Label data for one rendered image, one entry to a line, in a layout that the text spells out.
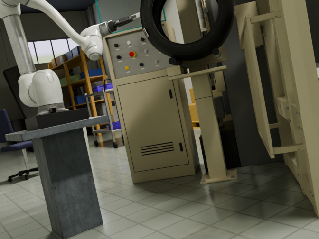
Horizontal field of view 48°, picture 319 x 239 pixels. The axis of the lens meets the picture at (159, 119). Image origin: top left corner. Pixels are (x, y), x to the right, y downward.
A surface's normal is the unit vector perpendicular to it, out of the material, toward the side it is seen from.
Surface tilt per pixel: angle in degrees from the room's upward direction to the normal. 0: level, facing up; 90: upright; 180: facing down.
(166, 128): 90
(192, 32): 90
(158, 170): 90
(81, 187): 90
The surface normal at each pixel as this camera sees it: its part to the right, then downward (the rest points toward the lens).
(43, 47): 0.53, -0.04
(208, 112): -0.20, 0.11
